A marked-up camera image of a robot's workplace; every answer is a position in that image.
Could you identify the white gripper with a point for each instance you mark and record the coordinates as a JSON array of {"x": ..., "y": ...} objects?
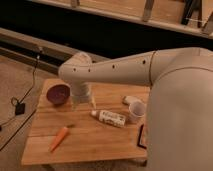
[{"x": 81, "y": 93}]

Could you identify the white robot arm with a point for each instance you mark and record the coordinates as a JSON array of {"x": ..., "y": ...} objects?
[{"x": 180, "y": 104}]

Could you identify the white bottle with label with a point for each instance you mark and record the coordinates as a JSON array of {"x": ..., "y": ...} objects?
[{"x": 109, "y": 117}]

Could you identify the maroon bowl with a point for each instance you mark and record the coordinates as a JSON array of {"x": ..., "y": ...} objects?
[{"x": 58, "y": 94}]

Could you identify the orange toy carrot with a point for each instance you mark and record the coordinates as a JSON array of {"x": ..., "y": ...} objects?
[{"x": 63, "y": 132}]

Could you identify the white plastic cup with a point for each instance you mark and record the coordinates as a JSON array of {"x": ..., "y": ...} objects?
[{"x": 136, "y": 111}]

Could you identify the black power adapter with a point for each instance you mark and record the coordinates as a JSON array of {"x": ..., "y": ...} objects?
[{"x": 20, "y": 109}]

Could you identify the black framed tablet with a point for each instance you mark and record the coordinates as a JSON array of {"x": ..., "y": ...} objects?
[{"x": 140, "y": 138}]

